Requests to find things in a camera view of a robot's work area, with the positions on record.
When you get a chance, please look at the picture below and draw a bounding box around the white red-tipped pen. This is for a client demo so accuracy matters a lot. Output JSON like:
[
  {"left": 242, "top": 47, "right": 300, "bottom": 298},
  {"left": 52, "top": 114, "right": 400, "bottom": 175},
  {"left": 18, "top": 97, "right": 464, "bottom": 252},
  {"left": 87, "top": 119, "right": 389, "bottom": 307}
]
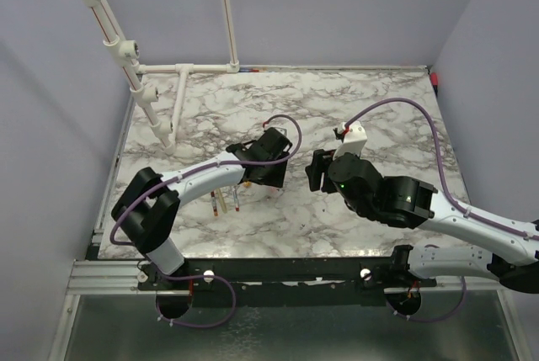
[{"left": 232, "top": 186, "right": 240, "bottom": 212}]

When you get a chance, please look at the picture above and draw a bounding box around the red orange-ended pen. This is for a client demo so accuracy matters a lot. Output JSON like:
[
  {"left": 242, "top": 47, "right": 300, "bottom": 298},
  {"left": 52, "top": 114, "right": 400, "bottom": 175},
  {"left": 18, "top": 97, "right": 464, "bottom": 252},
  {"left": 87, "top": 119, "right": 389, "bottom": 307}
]
[{"left": 211, "top": 191, "right": 219, "bottom": 217}]

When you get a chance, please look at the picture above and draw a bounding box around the yellow highlighter pen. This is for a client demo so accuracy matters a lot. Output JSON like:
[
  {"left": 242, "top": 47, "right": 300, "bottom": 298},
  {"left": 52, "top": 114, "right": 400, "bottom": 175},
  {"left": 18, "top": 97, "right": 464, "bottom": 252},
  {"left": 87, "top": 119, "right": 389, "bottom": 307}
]
[{"left": 217, "top": 188, "right": 228, "bottom": 214}]

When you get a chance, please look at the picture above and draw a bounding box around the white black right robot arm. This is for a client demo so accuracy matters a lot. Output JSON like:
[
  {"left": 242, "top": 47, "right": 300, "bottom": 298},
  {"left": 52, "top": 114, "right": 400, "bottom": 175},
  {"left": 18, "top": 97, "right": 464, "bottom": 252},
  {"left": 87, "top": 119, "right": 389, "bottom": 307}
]
[{"left": 306, "top": 150, "right": 538, "bottom": 294}]

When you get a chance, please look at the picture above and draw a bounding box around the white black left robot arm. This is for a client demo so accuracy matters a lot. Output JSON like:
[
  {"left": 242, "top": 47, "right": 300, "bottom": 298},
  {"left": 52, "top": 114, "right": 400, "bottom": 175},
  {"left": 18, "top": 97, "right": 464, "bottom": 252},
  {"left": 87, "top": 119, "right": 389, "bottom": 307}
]
[{"left": 111, "top": 127, "right": 292, "bottom": 289}]

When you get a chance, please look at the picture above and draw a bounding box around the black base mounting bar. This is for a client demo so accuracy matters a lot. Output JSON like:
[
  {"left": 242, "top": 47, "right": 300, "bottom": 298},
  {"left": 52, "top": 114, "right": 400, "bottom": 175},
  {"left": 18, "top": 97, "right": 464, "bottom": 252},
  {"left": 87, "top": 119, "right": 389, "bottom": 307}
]
[{"left": 138, "top": 257, "right": 436, "bottom": 307}]

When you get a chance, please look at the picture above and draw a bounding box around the red black corner clamp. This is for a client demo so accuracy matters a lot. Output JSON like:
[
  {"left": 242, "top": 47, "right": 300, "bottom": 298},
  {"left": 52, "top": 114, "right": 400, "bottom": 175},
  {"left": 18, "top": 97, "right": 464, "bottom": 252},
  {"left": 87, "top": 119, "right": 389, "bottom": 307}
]
[{"left": 430, "top": 72, "right": 439, "bottom": 95}]

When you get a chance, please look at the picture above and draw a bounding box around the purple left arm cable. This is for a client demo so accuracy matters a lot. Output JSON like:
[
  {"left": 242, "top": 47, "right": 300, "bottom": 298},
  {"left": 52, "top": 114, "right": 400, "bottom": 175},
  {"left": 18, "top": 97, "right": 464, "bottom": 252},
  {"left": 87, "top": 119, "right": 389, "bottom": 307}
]
[{"left": 109, "top": 114, "right": 302, "bottom": 329}]

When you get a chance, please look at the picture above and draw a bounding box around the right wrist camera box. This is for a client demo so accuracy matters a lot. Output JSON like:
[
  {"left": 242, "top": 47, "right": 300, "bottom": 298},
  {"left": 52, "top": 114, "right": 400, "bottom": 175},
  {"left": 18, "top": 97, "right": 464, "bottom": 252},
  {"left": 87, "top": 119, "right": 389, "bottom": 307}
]
[{"left": 333, "top": 120, "right": 367, "bottom": 159}]

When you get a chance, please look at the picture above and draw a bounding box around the aluminium rail frame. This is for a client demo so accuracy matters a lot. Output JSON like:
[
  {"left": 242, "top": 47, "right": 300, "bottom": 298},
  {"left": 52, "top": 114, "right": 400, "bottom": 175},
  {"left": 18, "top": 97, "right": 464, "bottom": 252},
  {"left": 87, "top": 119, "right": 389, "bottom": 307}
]
[{"left": 67, "top": 255, "right": 513, "bottom": 295}]

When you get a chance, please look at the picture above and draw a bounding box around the white PVC pipe frame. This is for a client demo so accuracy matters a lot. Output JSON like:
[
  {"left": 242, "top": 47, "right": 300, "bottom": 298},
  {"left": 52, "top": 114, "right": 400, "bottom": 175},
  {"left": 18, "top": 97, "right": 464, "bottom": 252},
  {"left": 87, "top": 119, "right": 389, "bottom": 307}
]
[{"left": 82, "top": 0, "right": 240, "bottom": 155}]

